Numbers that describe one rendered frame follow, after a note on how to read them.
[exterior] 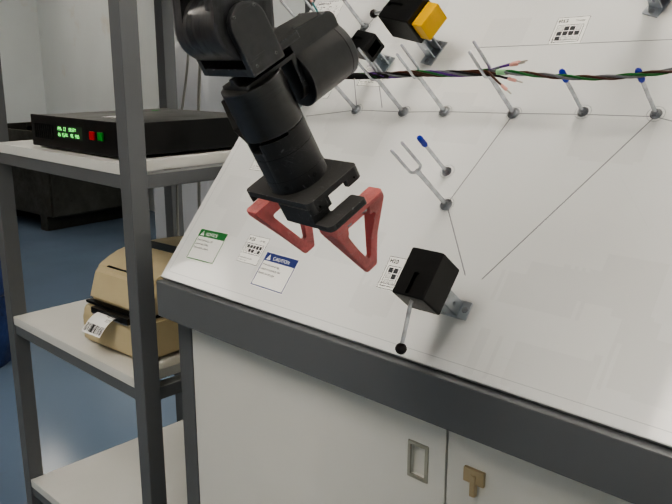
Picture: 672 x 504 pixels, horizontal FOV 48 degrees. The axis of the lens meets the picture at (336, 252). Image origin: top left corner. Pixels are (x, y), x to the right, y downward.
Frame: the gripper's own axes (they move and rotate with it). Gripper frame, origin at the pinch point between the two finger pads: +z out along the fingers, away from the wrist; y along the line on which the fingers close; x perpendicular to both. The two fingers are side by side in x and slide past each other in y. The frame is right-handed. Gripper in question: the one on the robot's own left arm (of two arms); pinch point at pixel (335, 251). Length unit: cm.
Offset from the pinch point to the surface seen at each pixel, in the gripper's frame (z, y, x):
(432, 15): -3, 23, -45
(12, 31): 63, 770, -208
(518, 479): 36.6, -8.0, -4.1
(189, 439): 50, 59, 12
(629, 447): 25.7, -22.6, -7.4
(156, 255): 28, 83, -8
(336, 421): 37.4, 21.8, 0.4
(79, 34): 81, 663, -228
